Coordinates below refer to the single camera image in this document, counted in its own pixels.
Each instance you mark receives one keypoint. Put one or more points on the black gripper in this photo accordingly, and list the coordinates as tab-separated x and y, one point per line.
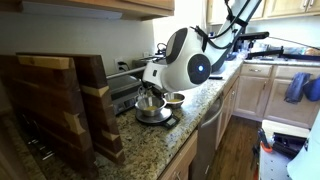
156	92

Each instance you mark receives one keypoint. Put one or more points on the yellow food contents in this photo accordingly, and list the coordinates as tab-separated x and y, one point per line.
150	108
175	100

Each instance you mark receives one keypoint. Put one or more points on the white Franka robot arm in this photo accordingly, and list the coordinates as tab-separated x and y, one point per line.
176	78

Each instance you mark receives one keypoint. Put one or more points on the large steel bowl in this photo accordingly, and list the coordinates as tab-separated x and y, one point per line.
141	104

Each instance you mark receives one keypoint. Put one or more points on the small steel bowl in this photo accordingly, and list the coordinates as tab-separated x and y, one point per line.
175	105

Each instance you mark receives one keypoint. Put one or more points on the stainless panini grill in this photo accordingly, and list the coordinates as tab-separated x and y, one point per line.
125	90

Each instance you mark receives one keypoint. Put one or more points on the black steel kitchen scale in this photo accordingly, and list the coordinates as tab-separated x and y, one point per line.
170	122

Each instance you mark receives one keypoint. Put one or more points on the stainless steel toaster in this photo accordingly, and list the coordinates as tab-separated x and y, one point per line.
141	62

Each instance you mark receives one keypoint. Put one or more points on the black power plug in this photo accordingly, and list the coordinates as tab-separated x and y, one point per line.
122	64

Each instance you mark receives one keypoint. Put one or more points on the dark wood cutting board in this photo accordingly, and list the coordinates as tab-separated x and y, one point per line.
43	100
100	116

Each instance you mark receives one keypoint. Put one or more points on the thin black pen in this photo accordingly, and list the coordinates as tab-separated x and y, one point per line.
216	77

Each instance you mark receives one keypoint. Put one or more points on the stainless dishwasher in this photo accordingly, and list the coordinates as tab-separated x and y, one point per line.
206	140

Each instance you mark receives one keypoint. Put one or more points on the narrow cream base cabinet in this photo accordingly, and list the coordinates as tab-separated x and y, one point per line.
228	106

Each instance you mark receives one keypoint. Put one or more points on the wooden drawer cabinet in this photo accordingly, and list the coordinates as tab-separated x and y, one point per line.
180	163

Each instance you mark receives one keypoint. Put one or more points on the white perforated robot cart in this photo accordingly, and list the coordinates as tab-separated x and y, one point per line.
273	166

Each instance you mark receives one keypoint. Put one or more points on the dark blue hanging towel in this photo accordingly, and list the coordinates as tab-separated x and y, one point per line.
296	88

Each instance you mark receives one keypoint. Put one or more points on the bright blue hanging cloth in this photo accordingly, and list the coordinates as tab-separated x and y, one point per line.
313	90

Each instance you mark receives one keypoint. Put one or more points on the brown rounded item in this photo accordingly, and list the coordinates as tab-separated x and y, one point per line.
313	51

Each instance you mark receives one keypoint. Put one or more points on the white wall outlet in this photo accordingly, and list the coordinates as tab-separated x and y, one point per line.
146	54
116	61

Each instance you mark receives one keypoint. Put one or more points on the wooden wall cabinet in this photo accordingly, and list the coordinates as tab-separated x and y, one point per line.
150	6

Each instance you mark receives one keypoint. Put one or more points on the black stereo camera bar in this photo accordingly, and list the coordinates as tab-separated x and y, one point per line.
255	35

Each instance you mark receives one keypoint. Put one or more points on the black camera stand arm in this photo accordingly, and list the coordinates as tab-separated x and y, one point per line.
266	53

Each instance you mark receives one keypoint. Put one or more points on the light wood wall cabinets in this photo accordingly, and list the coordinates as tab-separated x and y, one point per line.
283	8

